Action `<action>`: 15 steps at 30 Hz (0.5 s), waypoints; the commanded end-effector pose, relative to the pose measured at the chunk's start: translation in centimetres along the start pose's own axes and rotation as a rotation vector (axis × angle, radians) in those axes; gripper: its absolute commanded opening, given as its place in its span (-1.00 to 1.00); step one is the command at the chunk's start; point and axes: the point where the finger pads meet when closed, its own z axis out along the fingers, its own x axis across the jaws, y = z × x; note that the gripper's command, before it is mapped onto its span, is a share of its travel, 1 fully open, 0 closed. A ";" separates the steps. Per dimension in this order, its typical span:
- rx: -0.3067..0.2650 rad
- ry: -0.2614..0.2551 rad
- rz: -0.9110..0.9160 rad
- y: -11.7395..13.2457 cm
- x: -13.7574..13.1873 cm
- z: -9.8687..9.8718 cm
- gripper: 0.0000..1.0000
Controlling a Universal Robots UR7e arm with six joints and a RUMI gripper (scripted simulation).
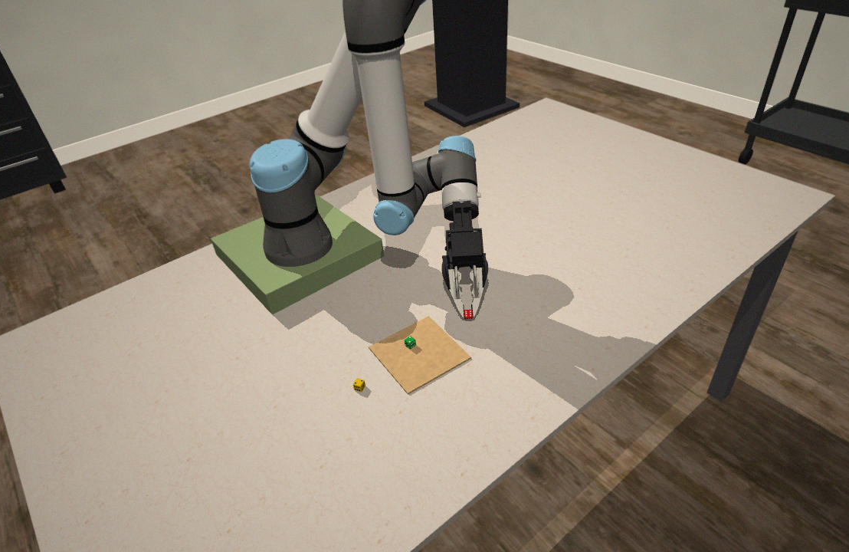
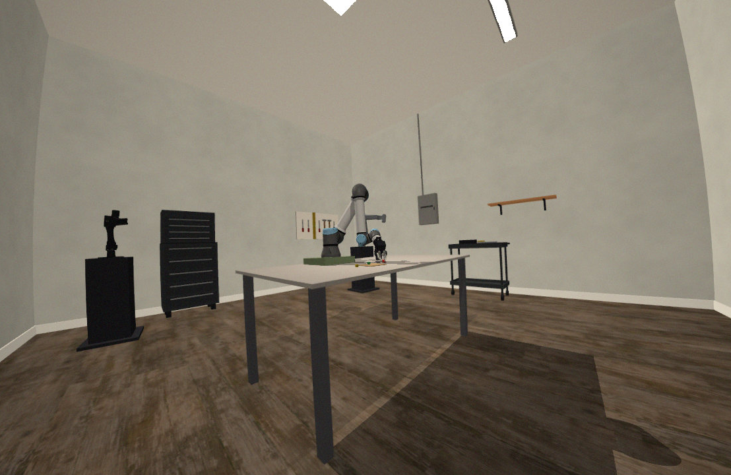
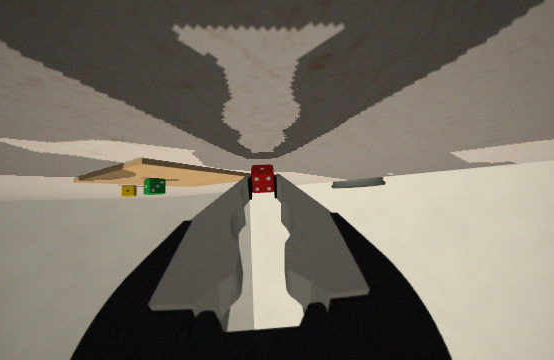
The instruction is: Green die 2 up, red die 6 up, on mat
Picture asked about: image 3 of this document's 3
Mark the red die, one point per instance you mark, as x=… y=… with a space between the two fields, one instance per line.
x=262 y=178

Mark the yellow die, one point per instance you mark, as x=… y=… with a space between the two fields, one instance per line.
x=129 y=191

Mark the green die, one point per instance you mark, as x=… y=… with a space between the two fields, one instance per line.
x=153 y=186

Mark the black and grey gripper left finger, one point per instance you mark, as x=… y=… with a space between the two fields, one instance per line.
x=196 y=268

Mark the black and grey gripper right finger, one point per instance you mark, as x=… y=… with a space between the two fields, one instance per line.
x=327 y=260

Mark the tan flat mat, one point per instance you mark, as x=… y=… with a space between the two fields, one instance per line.
x=175 y=174

